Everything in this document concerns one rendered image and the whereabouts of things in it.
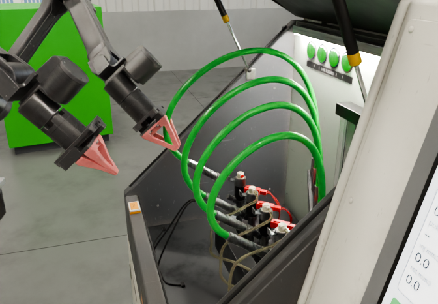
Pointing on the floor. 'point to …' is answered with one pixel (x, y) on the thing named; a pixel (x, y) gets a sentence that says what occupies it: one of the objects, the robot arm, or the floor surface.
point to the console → (379, 158)
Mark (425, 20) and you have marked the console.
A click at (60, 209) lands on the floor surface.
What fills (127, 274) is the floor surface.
